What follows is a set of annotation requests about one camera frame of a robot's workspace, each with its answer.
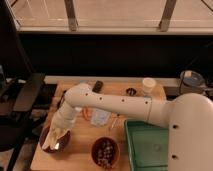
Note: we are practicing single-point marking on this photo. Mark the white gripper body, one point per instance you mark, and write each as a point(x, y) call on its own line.
point(64, 118)

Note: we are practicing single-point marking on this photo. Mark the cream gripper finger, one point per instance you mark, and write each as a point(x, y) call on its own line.
point(53, 136)

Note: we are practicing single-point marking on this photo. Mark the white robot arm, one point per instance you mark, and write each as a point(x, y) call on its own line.
point(188, 117)

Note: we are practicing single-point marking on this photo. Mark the red-brown bowl with contents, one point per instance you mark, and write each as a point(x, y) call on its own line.
point(105, 152)

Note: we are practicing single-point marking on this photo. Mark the orange carrot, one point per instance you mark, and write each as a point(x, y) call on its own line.
point(86, 113)

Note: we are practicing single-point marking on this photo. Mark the light blue cloth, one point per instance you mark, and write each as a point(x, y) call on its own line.
point(99, 117)

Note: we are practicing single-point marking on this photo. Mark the black rectangular device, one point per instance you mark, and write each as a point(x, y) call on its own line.
point(97, 86)

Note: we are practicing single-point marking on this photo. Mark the metal spoon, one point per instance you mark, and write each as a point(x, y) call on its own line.
point(114, 122)

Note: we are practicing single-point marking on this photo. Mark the black office chair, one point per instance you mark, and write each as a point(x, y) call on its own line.
point(20, 86)

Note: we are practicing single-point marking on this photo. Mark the small dark metal cup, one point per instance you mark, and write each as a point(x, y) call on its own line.
point(131, 91)

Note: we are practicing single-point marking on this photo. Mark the green plastic tray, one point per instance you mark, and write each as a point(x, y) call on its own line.
point(147, 146)

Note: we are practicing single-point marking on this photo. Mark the white cup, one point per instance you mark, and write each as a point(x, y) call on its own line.
point(148, 84)

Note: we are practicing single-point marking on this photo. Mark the round grey dish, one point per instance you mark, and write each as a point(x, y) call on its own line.
point(192, 78)

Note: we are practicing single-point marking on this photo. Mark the black handled utensil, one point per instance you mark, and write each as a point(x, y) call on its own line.
point(61, 99)

